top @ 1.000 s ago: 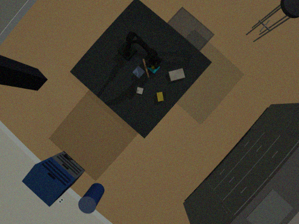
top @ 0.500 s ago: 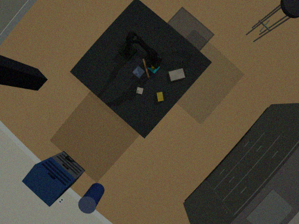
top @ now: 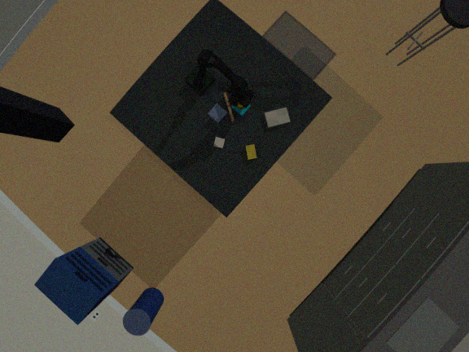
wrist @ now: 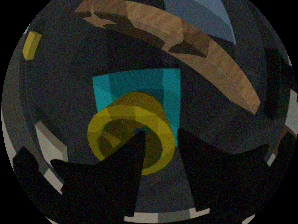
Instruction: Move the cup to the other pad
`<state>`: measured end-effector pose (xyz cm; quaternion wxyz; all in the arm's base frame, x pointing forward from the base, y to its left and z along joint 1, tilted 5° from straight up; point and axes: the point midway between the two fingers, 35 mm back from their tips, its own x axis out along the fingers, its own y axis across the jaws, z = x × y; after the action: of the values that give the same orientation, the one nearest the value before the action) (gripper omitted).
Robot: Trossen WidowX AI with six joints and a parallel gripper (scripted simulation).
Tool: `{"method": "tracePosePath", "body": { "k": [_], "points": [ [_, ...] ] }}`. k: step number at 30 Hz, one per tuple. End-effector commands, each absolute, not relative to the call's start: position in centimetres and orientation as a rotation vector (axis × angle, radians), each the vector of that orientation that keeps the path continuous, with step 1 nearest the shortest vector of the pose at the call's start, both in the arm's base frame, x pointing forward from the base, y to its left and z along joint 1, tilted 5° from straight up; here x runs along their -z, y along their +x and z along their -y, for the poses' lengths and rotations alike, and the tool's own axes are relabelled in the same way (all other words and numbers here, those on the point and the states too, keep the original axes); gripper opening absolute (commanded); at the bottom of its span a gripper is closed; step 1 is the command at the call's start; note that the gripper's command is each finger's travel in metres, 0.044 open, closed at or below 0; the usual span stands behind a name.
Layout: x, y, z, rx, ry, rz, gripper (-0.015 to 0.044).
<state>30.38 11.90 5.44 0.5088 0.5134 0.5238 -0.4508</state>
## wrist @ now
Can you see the small yellow block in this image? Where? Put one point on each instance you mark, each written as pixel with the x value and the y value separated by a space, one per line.
pixel 30 45

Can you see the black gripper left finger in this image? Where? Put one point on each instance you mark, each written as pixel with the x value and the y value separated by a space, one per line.
pixel 117 177

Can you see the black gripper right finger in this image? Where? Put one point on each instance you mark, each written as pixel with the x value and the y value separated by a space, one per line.
pixel 209 169

